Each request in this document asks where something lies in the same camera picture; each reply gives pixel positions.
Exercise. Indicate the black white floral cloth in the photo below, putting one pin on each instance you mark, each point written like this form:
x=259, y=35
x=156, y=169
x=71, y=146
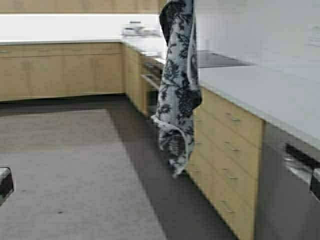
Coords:
x=179, y=93

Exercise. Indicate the robot base left corner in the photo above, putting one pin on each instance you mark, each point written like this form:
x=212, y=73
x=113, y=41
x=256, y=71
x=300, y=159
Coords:
x=6, y=184

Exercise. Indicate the built-in steel oven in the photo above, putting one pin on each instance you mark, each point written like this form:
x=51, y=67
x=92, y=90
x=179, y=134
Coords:
x=151, y=73

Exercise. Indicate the black induction cooktop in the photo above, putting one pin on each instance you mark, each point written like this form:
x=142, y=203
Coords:
x=207, y=59

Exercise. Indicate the dishes on far counter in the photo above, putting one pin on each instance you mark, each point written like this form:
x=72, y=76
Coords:
x=138, y=29

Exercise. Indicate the stainless steel dishwasher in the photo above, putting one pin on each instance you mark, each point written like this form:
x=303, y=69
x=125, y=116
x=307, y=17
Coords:
x=288, y=201

